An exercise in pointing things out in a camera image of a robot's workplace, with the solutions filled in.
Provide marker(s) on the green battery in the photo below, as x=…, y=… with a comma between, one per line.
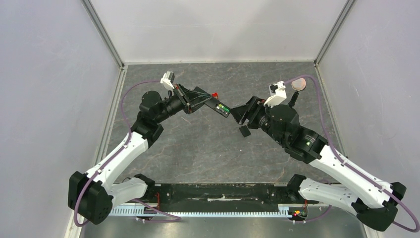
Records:
x=222, y=107

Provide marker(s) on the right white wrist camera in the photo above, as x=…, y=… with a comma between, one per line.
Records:
x=277, y=94

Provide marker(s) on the black remote battery cover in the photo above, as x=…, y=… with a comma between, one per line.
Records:
x=244, y=131

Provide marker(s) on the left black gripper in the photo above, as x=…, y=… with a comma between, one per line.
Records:
x=189, y=98

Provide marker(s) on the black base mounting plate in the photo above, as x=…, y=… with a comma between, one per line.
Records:
x=221, y=197

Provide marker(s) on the black remote control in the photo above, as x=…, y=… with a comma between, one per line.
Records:
x=213, y=104

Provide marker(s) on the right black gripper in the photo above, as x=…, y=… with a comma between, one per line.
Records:
x=254, y=111

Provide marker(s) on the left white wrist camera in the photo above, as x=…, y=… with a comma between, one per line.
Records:
x=167, y=80

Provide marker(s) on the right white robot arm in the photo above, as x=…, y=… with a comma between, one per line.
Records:
x=372, y=200

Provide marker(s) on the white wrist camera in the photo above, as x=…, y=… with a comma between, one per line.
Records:
x=277, y=94
x=167, y=80

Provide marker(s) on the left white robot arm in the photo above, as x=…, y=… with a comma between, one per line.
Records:
x=93, y=194

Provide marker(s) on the black stand with round disc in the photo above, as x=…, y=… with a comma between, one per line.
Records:
x=297, y=85

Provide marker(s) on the white toothed cable rail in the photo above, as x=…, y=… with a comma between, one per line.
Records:
x=141, y=211

